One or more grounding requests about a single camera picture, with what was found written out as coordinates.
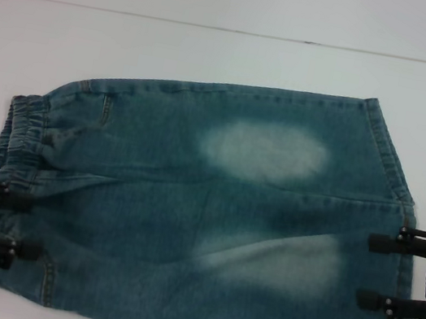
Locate blue denim shorts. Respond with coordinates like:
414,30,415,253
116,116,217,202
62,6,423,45
0,32,426,319

